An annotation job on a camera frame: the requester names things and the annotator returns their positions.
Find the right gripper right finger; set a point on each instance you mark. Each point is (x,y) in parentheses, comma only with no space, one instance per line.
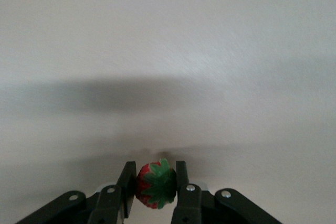
(189,203)

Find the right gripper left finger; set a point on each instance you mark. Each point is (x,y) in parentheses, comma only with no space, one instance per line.
(110,203)

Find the red plastic strawberry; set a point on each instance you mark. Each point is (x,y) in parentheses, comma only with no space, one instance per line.
(157,184)

